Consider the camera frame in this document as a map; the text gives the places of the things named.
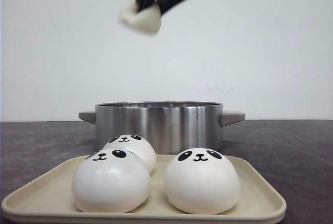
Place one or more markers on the stainless steel steamer pot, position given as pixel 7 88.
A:
pixel 170 126

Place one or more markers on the panda bun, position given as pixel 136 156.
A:
pixel 146 21
pixel 137 145
pixel 201 181
pixel 115 181

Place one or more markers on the beige rectangular plastic tray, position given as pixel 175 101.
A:
pixel 48 199

